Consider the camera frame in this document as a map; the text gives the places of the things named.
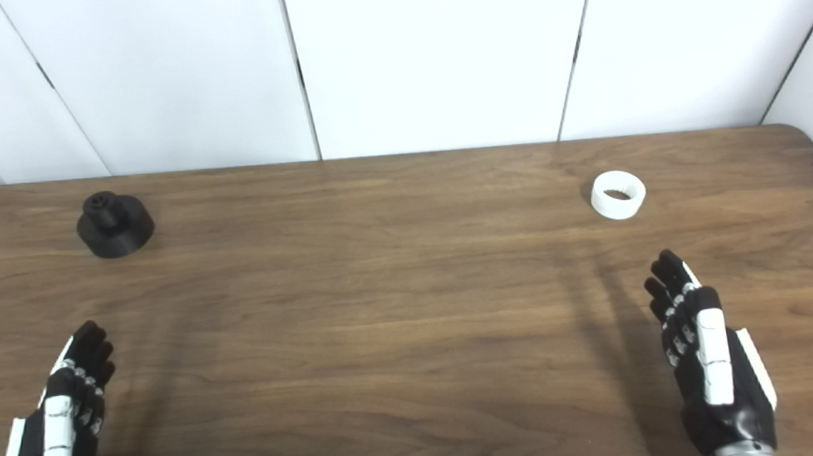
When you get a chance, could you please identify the white toothed ring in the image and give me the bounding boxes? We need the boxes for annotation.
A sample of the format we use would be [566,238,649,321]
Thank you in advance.
[588,168,649,223]

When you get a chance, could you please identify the round black stepped part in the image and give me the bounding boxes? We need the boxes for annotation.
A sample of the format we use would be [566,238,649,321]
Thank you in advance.
[74,188,158,262]

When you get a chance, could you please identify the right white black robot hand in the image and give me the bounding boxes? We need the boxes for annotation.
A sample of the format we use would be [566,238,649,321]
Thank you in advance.
[642,242,782,456]

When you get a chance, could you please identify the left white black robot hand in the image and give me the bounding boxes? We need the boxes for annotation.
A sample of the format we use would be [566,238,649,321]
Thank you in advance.
[0,319,123,456]

